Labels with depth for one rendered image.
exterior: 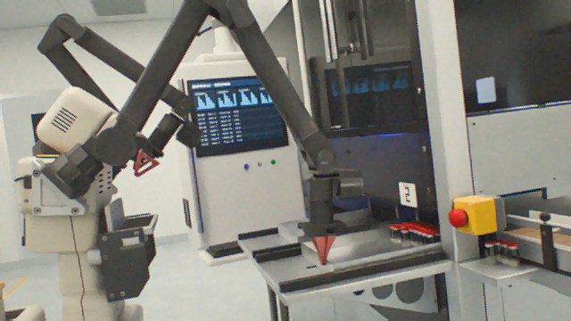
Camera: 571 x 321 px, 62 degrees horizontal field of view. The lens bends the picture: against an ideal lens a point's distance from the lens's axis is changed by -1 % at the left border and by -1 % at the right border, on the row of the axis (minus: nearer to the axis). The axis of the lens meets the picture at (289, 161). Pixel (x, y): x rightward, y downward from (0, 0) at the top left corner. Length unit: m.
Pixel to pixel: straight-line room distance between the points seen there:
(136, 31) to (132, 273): 5.68
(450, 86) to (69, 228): 0.93
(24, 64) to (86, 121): 5.64
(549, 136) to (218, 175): 1.22
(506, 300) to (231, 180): 1.15
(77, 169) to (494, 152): 0.91
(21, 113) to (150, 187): 1.80
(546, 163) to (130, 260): 1.00
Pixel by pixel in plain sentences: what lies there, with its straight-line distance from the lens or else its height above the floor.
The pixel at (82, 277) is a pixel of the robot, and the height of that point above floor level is 0.94.
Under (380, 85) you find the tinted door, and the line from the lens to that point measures 1.38.
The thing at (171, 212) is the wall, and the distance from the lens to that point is 6.55.
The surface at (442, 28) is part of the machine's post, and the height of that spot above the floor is 1.40.
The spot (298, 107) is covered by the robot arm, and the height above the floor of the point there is 1.27.
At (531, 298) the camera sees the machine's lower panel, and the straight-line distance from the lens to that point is 1.31.
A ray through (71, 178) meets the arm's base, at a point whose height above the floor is 1.18.
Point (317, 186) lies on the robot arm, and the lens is 1.09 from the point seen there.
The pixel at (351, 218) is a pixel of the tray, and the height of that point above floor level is 0.89.
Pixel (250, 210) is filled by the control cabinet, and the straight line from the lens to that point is 2.00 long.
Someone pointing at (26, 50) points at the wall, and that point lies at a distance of 6.84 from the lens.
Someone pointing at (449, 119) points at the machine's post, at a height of 1.20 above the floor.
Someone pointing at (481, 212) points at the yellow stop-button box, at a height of 1.01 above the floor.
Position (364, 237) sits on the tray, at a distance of 1.39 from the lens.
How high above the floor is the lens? 1.21
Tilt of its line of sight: 3 degrees down
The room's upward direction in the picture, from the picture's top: 7 degrees counter-clockwise
